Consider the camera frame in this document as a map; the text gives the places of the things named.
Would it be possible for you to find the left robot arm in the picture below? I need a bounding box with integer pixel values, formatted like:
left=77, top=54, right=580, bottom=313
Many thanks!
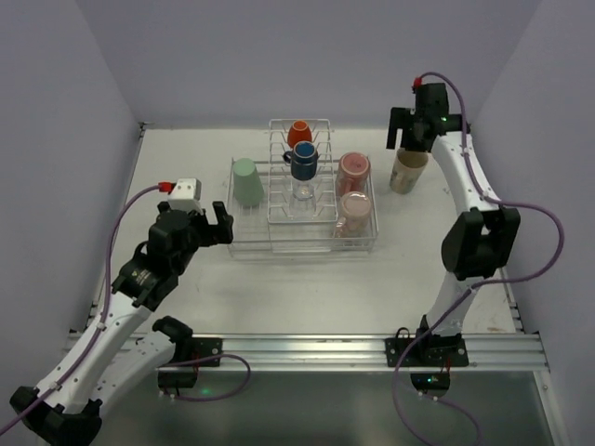
left=10, top=201, right=233, bottom=445

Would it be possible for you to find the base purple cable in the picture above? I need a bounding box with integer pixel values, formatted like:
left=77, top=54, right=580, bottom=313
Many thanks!
left=160, top=353, right=252, bottom=402
left=390, top=371, right=484, bottom=446

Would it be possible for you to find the pale pink glossy mug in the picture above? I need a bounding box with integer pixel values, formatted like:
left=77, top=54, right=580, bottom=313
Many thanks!
left=333, top=191, right=373, bottom=238

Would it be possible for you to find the white wire plate rack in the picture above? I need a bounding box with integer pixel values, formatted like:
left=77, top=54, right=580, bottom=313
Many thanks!
left=267, top=119, right=337, bottom=225

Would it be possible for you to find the aluminium mounting rail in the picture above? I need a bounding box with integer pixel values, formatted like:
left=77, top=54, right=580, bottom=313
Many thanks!
left=193, top=334, right=549, bottom=373

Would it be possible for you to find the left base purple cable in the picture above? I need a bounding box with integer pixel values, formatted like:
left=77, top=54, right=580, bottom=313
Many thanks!
left=160, top=353, right=252, bottom=402

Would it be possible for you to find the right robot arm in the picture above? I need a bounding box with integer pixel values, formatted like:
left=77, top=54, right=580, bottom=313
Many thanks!
left=385, top=79, right=521, bottom=368

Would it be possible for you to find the dark blue mug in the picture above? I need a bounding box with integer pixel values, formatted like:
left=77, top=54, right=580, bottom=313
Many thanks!
left=283, top=141, right=319, bottom=181

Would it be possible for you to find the clear glass tumbler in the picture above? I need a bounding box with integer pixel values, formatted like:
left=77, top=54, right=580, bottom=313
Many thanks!
left=289, top=178, right=316, bottom=219

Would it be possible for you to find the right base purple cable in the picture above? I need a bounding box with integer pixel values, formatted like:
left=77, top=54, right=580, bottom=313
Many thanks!
left=390, top=371, right=484, bottom=446

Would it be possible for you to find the white wire dish rack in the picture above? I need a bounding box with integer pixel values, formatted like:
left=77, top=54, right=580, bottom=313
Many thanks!
left=227, top=158, right=378, bottom=257

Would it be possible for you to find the cream coral pattern mug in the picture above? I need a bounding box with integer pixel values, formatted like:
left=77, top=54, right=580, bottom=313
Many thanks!
left=390, top=148, right=430, bottom=194

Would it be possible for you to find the green plastic cup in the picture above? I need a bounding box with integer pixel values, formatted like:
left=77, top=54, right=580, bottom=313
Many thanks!
left=232, top=158, right=264, bottom=207

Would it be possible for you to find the orange cup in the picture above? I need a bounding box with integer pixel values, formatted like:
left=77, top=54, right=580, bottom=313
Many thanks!
left=287, top=120, right=312, bottom=149

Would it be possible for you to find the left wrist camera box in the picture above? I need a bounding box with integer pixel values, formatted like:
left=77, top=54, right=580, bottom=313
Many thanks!
left=167, top=178, right=203, bottom=214

